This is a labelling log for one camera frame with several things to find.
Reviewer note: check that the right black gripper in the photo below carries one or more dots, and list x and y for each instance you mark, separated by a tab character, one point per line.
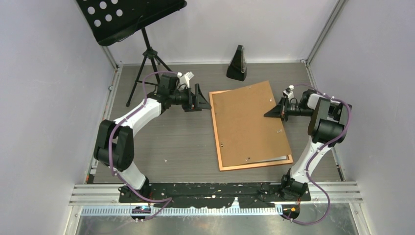
280	111

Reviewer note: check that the brown cardboard backing board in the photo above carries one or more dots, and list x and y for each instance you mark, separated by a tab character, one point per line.
246	123

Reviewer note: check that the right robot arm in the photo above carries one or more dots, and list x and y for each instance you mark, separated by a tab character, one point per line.
329	122

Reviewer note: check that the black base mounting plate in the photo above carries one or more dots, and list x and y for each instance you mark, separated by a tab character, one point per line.
219	195

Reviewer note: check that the white slotted cable duct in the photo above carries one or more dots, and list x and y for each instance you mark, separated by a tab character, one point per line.
192	211

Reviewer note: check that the black metronome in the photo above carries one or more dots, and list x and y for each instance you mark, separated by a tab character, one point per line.
237	69

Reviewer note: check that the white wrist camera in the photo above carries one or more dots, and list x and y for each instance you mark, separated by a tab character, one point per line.
184	79
288	92

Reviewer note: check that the building and sky photo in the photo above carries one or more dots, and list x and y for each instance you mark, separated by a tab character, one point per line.
273	159

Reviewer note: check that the black music stand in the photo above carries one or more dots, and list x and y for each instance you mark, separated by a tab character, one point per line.
112	21

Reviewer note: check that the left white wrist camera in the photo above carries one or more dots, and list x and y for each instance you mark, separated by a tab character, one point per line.
184	79

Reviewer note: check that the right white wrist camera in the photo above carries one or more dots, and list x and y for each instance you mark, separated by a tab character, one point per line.
288	92

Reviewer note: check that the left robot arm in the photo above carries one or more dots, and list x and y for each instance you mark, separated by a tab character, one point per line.
114	146

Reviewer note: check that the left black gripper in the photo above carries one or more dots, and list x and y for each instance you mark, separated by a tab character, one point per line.
197	103

